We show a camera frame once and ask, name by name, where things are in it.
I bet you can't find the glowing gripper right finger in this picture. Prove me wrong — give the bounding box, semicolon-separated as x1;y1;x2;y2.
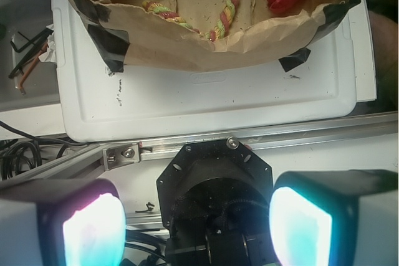
269;169;398;265

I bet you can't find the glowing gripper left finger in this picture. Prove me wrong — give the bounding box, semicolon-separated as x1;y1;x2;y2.
1;178;126;265

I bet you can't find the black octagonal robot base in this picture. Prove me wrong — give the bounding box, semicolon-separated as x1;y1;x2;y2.
156;138;277;265

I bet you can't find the white plastic bin lid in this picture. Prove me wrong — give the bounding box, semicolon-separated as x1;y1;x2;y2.
52;0;377;141

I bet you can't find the crumpled white paper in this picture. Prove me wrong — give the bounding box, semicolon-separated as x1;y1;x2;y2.
39;24;57;64

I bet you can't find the black hex key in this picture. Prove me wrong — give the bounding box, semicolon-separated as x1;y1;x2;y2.
8;27;54;78

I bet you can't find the brown paper bag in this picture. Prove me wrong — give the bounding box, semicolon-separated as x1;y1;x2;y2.
68;0;360;72

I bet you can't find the aluminium frame rail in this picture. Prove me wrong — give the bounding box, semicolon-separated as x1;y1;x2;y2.
1;112;398;186

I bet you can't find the silver corner bracket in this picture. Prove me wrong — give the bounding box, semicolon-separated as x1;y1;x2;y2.
102;143;140;171

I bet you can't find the black cable bundle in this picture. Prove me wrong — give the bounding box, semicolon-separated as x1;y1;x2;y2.
0;120;85;181

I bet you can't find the orange handled tool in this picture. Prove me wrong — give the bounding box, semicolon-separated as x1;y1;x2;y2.
17;42;48;95

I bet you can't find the multicolored twisted rope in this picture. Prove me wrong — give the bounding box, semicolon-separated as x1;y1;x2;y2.
142;0;246;42

